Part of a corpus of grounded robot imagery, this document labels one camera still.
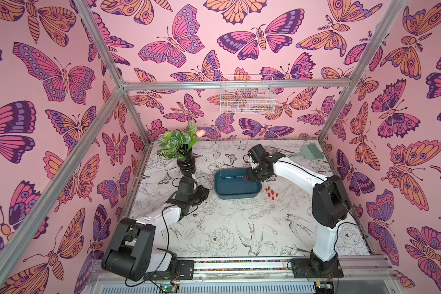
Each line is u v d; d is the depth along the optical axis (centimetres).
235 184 98
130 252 42
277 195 95
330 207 49
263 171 74
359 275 74
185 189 69
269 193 96
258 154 74
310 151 113
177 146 85
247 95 95
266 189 97
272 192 97
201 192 80
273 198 95
